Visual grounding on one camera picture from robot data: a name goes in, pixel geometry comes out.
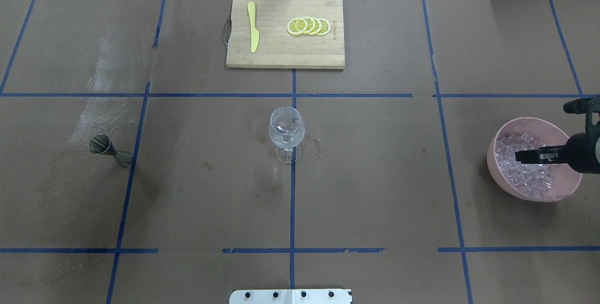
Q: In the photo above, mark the clear ice cubes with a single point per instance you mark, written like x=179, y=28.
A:
x=531, y=180

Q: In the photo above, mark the yellow plastic knife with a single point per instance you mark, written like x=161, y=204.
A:
x=254, y=32

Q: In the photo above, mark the clear wine glass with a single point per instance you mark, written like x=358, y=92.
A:
x=287, y=130

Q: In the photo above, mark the steel double jigger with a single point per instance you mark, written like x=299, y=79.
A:
x=101, y=145

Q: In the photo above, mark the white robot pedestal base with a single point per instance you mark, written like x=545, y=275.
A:
x=291, y=296

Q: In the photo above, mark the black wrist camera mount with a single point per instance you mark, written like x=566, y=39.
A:
x=589, y=107

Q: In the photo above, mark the pink bowl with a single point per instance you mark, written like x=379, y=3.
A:
x=566, y=181

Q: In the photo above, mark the lemon slice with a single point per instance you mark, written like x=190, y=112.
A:
x=297, y=26
x=325, y=27

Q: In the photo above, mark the bamboo cutting board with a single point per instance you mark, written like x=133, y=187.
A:
x=277, y=48

